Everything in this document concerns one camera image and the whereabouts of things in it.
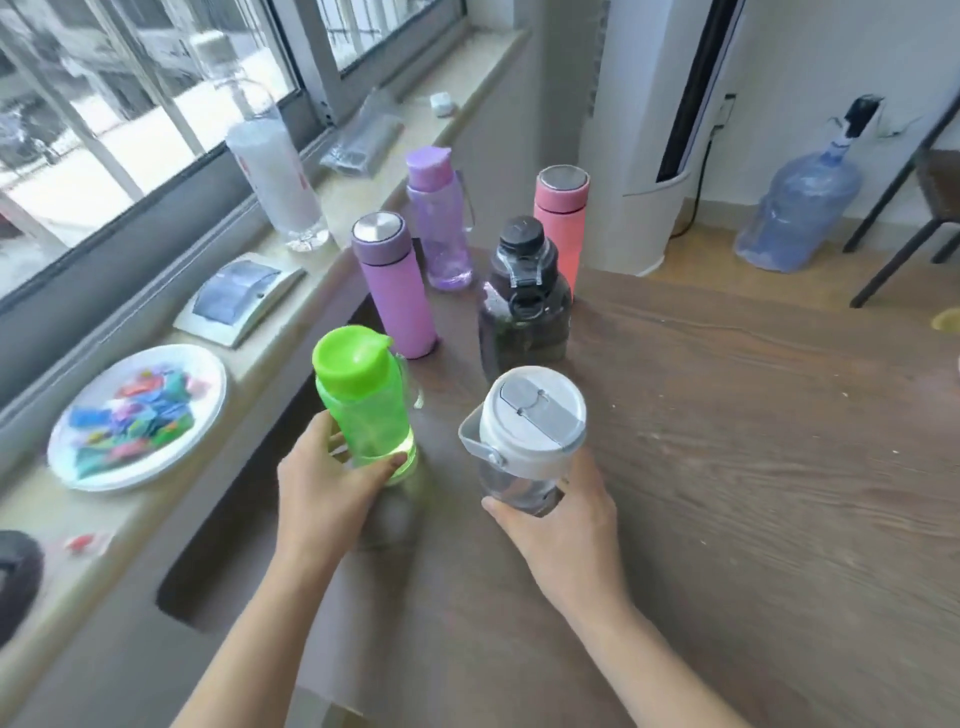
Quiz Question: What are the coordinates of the black round object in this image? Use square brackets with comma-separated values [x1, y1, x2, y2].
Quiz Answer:
[0, 530, 45, 648]

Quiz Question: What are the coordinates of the black power cable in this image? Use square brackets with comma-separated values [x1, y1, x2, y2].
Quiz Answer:
[669, 123, 723, 240]

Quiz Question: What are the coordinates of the white plate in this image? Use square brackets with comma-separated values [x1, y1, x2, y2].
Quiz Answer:
[46, 344, 229, 493]

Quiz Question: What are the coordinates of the purple steel-capped thermos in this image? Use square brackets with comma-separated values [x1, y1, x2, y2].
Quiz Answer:
[351, 211, 439, 360]

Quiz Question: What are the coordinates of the person's right forearm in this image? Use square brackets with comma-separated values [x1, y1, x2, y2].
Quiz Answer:
[564, 592, 751, 728]

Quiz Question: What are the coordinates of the large blue water jug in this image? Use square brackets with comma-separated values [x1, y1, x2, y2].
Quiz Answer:
[732, 147, 864, 273]

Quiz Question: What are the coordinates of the person's right hand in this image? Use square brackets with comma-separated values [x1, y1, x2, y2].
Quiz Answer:
[480, 448, 633, 621]

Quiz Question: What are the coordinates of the pile of colourful wrapped candies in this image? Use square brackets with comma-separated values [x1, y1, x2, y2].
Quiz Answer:
[67, 364, 213, 481]

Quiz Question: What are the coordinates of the clear tall plastic bottle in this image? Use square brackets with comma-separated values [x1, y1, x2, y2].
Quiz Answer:
[189, 30, 331, 253]

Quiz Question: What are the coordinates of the green plastic water bottle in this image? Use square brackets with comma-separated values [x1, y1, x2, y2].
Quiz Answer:
[312, 325, 419, 487]

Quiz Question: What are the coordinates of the person's left forearm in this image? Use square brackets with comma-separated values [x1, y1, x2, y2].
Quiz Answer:
[171, 543, 350, 728]

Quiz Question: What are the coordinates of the pink steel-capped thermos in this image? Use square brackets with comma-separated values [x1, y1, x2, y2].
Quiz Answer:
[533, 165, 591, 301]

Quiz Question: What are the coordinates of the black water jug pump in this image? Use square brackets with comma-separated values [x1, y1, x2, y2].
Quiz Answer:
[841, 93, 885, 144]

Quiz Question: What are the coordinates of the person's left hand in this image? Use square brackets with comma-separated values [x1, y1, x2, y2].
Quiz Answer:
[276, 409, 410, 562]

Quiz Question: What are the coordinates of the clear plastic bag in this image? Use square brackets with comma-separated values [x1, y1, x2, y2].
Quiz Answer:
[319, 88, 406, 178]

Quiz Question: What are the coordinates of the purple translucent water bottle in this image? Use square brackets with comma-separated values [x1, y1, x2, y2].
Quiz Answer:
[405, 146, 477, 292]

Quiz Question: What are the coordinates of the grey window frame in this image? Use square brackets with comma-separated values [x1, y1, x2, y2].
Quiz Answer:
[0, 0, 470, 410]

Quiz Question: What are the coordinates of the white tray with grey panel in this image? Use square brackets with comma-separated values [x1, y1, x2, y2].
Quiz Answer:
[173, 252, 307, 349]

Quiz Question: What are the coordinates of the dark smoky jug bottle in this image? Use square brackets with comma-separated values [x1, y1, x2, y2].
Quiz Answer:
[477, 216, 574, 385]

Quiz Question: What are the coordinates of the black-legged chair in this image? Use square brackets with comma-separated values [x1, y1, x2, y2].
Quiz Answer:
[841, 96, 960, 309]

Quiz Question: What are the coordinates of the clear bottle with white lid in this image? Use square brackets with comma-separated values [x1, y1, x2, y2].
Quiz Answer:
[458, 366, 588, 517]

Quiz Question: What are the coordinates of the white standing air conditioner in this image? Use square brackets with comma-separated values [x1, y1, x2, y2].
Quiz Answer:
[576, 0, 750, 277]

